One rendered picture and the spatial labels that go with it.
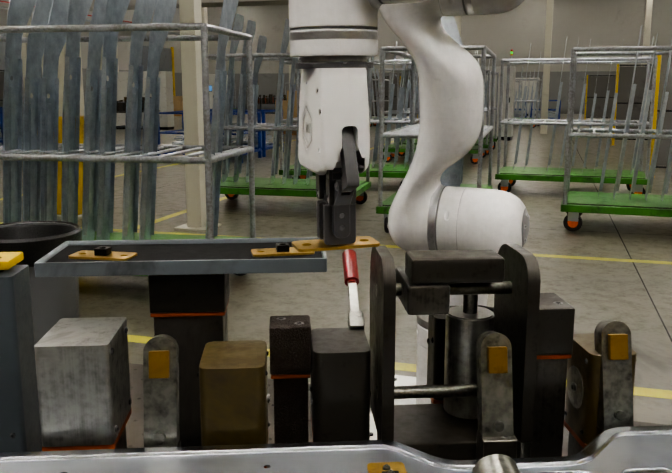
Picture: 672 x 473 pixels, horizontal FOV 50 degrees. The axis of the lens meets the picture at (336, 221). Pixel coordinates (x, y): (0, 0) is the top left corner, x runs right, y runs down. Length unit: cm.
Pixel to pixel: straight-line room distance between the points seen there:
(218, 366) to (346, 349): 15
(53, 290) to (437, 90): 273
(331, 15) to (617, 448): 54
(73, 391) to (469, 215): 65
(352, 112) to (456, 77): 47
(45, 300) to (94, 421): 276
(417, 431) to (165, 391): 31
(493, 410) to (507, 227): 39
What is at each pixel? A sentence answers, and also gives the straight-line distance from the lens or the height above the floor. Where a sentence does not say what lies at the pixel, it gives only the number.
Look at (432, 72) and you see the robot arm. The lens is 113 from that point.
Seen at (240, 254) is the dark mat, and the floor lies 116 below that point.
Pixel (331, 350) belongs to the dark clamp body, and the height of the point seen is 108.
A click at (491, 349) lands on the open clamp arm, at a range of 86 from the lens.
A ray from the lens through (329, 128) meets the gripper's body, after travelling 66.
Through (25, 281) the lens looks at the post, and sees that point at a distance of 109.
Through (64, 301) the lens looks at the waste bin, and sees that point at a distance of 366.
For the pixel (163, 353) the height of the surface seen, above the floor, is 109.
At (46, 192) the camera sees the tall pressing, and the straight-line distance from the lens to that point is 550.
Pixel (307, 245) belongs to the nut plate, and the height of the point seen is 123.
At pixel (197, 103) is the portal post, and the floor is 125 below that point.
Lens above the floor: 138
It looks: 10 degrees down
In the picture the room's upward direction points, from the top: straight up
